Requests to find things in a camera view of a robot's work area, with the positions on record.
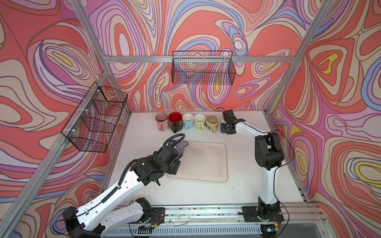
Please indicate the purple mug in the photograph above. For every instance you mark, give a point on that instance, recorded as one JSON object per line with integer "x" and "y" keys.
{"x": 180, "y": 147}

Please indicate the black skull mug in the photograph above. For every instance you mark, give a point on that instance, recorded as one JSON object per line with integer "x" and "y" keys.
{"x": 175, "y": 122}

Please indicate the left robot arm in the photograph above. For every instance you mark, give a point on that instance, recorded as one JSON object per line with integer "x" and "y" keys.
{"x": 137, "y": 174}

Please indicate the black wire basket back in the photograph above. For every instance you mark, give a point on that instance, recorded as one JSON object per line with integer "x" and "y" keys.
{"x": 203, "y": 67}

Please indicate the pink mug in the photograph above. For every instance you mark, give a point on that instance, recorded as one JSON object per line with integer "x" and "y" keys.
{"x": 162, "y": 121}

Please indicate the light blue mug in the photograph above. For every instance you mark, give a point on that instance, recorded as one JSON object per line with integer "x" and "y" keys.
{"x": 188, "y": 121}

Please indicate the aluminium front rail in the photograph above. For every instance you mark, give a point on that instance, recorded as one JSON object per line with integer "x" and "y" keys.
{"x": 210, "y": 214}

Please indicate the beige plastic tray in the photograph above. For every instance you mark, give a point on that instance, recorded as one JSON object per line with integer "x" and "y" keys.
{"x": 204, "y": 161}

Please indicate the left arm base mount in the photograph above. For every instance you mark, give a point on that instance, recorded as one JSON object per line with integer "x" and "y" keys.
{"x": 155, "y": 217}

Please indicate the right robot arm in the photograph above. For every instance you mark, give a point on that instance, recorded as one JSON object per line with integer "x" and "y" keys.
{"x": 269, "y": 155}

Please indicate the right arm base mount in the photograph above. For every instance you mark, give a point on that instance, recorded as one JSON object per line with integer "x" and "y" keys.
{"x": 262, "y": 214}

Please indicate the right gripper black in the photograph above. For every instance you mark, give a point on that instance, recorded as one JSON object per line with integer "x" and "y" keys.
{"x": 222, "y": 129}

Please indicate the black wire basket left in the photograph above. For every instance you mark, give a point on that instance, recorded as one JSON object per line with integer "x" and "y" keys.
{"x": 99, "y": 114}

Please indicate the black wire basket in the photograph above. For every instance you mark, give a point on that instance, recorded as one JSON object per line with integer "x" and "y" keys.
{"x": 203, "y": 67}
{"x": 99, "y": 114}

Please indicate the green mug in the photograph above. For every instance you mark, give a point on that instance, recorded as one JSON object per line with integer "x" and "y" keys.
{"x": 199, "y": 121}

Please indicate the beige ceramic teapot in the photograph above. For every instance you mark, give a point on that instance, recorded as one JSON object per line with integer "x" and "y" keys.
{"x": 212, "y": 123}

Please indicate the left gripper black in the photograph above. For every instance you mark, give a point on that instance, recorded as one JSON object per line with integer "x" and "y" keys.
{"x": 174, "y": 167}

